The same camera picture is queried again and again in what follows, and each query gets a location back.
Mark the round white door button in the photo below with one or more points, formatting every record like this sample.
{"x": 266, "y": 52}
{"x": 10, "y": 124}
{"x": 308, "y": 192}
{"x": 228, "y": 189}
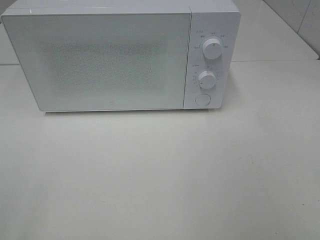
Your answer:
{"x": 203, "y": 100}

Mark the white microwave door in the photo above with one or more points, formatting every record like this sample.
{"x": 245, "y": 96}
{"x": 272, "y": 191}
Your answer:
{"x": 102, "y": 62}

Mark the white microwave oven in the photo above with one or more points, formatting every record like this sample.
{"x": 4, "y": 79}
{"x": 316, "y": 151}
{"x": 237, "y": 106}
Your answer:
{"x": 208, "y": 18}

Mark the white timer knob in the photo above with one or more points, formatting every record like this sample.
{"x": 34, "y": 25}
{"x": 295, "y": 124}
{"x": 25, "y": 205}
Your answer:
{"x": 207, "y": 80}

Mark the white upper power knob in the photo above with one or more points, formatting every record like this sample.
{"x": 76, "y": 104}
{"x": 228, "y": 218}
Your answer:
{"x": 212, "y": 48}

